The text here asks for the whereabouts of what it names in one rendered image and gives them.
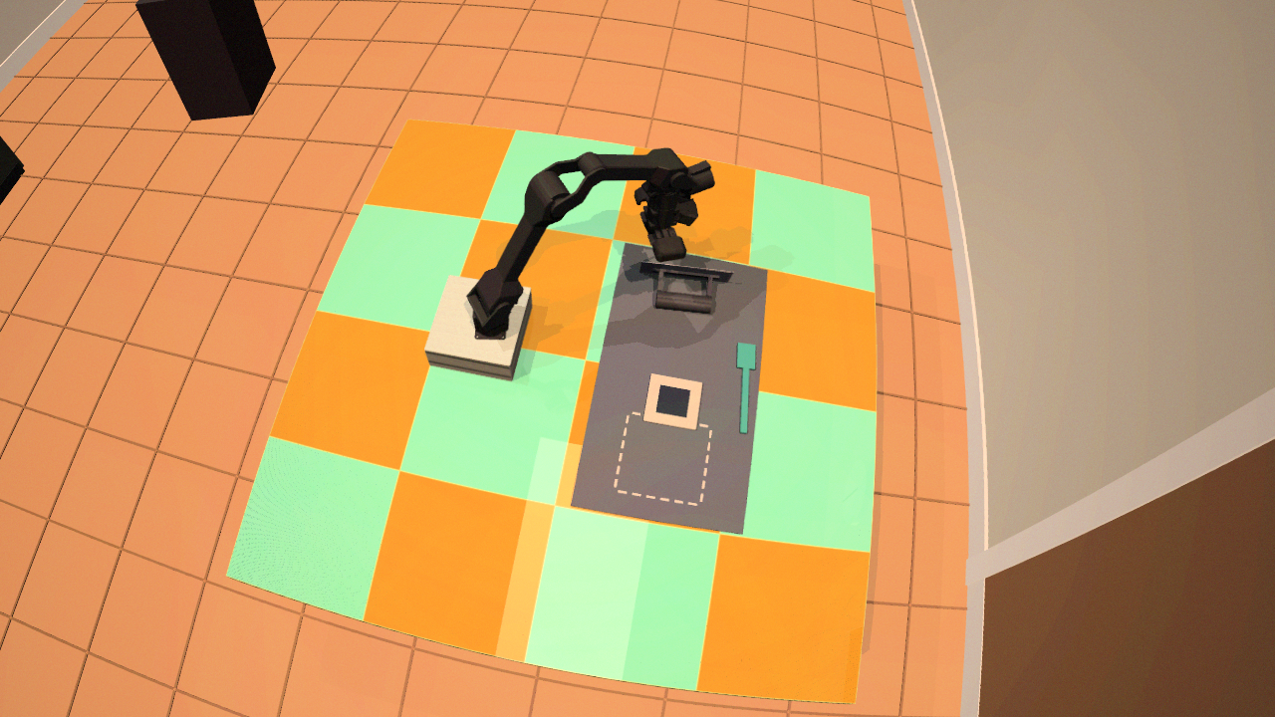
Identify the peach square tile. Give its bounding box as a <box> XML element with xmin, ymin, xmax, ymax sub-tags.
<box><xmin>643</xmin><ymin>373</ymin><xmax>703</xmax><ymax>430</ymax></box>

